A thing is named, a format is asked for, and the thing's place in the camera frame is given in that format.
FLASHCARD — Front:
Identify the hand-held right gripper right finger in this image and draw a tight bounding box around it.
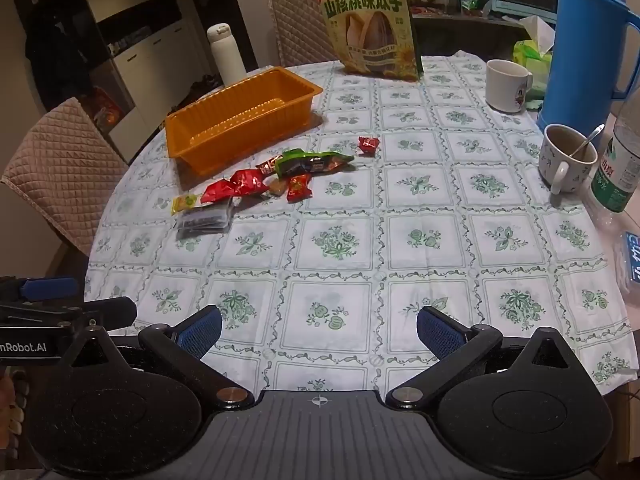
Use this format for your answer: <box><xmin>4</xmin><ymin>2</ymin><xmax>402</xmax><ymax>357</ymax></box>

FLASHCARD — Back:
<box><xmin>385</xmin><ymin>305</ymin><xmax>583</xmax><ymax>411</ymax></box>

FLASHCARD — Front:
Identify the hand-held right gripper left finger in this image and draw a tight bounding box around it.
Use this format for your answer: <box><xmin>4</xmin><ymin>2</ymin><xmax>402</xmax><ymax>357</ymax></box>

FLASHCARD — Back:
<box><xmin>60</xmin><ymin>305</ymin><xmax>253</xmax><ymax>411</ymax></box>

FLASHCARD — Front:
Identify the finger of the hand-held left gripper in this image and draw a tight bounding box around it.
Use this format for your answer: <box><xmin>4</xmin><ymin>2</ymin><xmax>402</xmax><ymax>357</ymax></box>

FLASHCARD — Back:
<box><xmin>0</xmin><ymin>296</ymin><xmax>137</xmax><ymax>331</ymax></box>
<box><xmin>0</xmin><ymin>276</ymin><xmax>81</xmax><ymax>306</ymax></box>

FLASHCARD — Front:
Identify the clear dark snack packet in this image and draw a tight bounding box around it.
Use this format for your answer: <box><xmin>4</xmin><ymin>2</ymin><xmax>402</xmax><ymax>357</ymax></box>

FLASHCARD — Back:
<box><xmin>176</xmin><ymin>200</ymin><xmax>235</xmax><ymax>237</ymax></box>

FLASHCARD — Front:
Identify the yellow candy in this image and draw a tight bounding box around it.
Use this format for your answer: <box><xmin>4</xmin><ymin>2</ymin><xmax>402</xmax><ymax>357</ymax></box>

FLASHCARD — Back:
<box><xmin>171</xmin><ymin>194</ymin><xmax>206</xmax><ymax>216</ymax></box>

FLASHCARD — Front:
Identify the orange red snack packet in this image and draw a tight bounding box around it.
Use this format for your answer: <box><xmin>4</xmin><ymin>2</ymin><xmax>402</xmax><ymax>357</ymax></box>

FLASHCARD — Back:
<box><xmin>286</xmin><ymin>172</ymin><xmax>313</xmax><ymax>203</ymax></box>

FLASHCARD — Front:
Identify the silver snack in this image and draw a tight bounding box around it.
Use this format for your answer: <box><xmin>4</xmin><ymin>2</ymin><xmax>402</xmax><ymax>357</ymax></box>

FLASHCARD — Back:
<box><xmin>277</xmin><ymin>147</ymin><xmax>356</xmax><ymax>178</ymax></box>

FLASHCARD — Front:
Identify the orange plastic tray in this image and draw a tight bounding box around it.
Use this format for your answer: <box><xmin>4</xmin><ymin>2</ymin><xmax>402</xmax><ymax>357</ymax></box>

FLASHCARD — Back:
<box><xmin>165</xmin><ymin>66</ymin><xmax>324</xmax><ymax>177</ymax></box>

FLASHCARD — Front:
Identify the quilted beige chair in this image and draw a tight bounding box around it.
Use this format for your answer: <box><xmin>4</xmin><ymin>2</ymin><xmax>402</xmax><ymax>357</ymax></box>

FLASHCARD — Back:
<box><xmin>0</xmin><ymin>96</ymin><xmax>130</xmax><ymax>257</ymax></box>
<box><xmin>268</xmin><ymin>0</ymin><xmax>346</xmax><ymax>68</ymax></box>

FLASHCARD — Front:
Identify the green floral tablecloth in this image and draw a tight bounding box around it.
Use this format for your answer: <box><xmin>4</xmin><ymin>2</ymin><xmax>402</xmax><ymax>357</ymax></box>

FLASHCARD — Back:
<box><xmin>84</xmin><ymin>50</ymin><xmax>636</xmax><ymax>406</ymax></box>

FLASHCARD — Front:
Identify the red gift bag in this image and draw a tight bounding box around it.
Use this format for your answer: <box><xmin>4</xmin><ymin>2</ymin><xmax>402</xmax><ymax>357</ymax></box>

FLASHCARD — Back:
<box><xmin>80</xmin><ymin>86</ymin><xmax>123</xmax><ymax>128</ymax></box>

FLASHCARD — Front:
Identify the white mug with dark drink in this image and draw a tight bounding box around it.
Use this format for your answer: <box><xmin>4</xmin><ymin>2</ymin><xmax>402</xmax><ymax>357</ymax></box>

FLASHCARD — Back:
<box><xmin>538</xmin><ymin>123</ymin><xmax>599</xmax><ymax>196</ymax></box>

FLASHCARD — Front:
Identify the blue box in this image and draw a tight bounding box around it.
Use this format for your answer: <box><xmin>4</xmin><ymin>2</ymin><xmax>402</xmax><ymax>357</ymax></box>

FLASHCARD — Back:
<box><xmin>617</xmin><ymin>230</ymin><xmax>640</xmax><ymax>306</ymax></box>

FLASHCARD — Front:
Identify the green label water bottle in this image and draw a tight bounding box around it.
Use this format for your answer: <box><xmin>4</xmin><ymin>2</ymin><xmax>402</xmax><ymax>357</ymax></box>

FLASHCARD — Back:
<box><xmin>582</xmin><ymin>95</ymin><xmax>640</xmax><ymax>231</ymax></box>

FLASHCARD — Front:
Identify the white cabinet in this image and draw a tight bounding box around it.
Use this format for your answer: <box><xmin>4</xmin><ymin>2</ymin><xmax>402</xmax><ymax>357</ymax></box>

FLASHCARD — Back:
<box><xmin>30</xmin><ymin>0</ymin><xmax>216</xmax><ymax>136</ymax></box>

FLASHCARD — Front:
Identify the metal spoon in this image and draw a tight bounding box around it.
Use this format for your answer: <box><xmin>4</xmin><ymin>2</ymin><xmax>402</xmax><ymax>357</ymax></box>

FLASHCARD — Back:
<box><xmin>570</xmin><ymin>124</ymin><xmax>606</xmax><ymax>161</ymax></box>

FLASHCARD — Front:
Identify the green crumpled plastic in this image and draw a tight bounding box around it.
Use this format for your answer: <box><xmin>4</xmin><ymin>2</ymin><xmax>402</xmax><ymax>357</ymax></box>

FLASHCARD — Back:
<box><xmin>522</xmin><ymin>87</ymin><xmax>548</xmax><ymax>111</ymax></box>

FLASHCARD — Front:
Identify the plain white mug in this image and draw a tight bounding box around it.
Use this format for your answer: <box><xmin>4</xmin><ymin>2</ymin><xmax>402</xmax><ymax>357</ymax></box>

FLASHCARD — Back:
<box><xmin>486</xmin><ymin>59</ymin><xmax>534</xmax><ymax>113</ymax></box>

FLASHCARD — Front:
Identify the white thermos bottle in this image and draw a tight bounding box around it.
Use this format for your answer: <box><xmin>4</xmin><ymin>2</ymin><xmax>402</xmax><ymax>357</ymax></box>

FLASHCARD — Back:
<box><xmin>206</xmin><ymin>23</ymin><xmax>247</xmax><ymax>87</ymax></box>

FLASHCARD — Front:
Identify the green tissue pack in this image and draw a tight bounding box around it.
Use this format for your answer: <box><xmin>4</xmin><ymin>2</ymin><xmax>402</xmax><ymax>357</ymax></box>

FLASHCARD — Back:
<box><xmin>511</xmin><ymin>15</ymin><xmax>556</xmax><ymax>101</ymax></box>

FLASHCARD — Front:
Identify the wooden side table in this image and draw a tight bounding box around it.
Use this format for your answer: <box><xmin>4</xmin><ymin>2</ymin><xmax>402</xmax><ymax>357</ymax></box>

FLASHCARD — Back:
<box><xmin>410</xmin><ymin>7</ymin><xmax>556</xmax><ymax>61</ymax></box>

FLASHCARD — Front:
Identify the blue thermos jug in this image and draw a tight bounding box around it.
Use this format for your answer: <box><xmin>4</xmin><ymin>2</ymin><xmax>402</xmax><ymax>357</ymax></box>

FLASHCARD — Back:
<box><xmin>536</xmin><ymin>0</ymin><xmax>640</xmax><ymax>133</ymax></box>

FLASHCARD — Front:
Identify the sunflower seed bag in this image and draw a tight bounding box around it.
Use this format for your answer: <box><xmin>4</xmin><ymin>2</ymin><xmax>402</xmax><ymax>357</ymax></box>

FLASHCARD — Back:
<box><xmin>314</xmin><ymin>0</ymin><xmax>424</xmax><ymax>82</ymax></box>

